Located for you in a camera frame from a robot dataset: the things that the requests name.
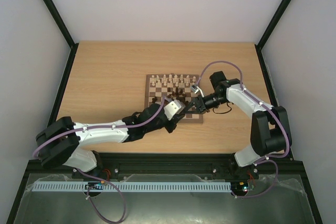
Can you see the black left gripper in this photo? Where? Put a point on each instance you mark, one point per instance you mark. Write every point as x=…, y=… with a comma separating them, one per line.
x=175, y=119

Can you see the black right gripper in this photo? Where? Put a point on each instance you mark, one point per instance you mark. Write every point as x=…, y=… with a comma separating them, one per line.
x=199, y=104

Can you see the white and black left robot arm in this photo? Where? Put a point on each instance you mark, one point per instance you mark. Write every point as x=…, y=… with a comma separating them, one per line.
x=64, y=141

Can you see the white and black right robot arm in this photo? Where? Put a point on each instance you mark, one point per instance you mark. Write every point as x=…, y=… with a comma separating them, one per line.
x=270, y=131

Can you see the wooden chessboard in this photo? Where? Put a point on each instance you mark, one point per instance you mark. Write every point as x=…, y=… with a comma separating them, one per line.
x=172, y=86

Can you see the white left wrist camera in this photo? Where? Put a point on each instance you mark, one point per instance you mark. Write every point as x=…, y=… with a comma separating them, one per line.
x=173, y=108

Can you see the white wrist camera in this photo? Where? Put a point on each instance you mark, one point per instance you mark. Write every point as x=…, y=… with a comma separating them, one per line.
x=173, y=108
x=197, y=90

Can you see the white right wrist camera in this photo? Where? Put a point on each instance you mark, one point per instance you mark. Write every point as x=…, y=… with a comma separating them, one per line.
x=197, y=90

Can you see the light blue slotted cable duct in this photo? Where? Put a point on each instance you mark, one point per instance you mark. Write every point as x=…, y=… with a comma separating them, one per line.
x=134, y=187

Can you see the black aluminium frame rail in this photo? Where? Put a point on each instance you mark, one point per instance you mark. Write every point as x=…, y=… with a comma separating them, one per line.
x=215, y=166

